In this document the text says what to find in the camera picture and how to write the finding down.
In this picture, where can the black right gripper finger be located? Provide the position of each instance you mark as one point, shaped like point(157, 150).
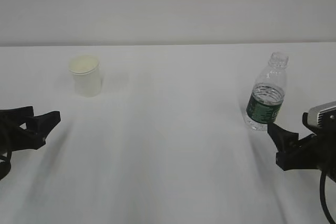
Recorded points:
point(293, 153)

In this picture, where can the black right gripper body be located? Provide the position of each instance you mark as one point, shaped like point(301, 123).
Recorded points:
point(325, 143)

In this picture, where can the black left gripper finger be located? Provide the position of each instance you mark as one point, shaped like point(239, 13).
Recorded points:
point(31, 131)
point(16, 117)

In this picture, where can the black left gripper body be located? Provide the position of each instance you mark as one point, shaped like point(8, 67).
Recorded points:
point(7, 148)

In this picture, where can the clear water bottle green label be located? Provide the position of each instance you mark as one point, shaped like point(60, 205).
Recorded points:
point(268, 93)

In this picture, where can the white paper cup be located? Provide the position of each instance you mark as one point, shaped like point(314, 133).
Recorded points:
point(86, 75)

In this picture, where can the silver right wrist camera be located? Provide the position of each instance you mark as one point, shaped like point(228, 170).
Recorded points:
point(322, 117)

